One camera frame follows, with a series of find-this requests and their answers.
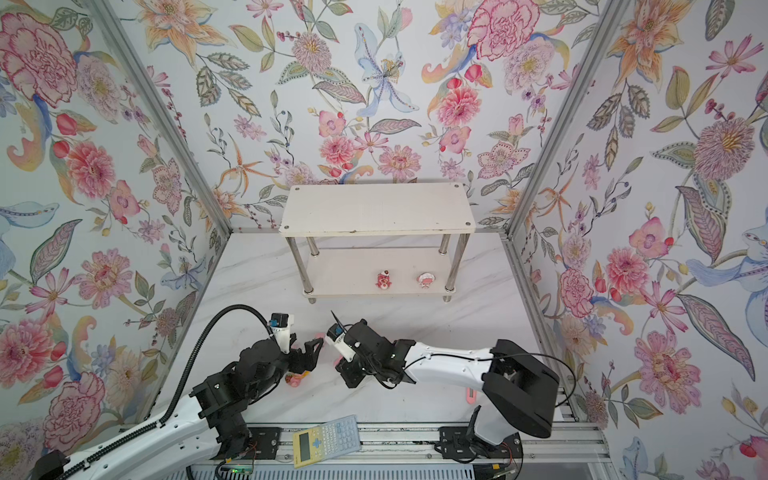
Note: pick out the white two-tier shelf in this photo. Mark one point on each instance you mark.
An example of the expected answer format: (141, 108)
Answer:
(313, 212)

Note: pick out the pink utility knife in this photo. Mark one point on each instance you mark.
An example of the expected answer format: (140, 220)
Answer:
(471, 396)

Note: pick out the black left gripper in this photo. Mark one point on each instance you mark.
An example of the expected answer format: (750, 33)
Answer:
(295, 354)

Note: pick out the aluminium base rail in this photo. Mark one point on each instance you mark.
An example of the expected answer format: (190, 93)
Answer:
(372, 444)

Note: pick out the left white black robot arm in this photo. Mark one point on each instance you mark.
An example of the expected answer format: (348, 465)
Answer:
(206, 423)

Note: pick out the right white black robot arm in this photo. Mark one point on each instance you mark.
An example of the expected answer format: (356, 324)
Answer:
(521, 388)

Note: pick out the pink bear with yellow flower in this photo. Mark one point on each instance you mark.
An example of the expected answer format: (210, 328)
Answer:
(294, 380)

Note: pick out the pink white round figurine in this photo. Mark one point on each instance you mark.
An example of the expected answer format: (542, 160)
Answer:
(426, 279)

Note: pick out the dark pink strawberry bear toy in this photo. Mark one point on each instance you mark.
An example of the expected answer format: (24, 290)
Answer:
(383, 280)

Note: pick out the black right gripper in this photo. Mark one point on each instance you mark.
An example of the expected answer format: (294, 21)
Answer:
(345, 368)

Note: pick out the yellow blue calculator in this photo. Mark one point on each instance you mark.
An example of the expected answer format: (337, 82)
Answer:
(326, 441)

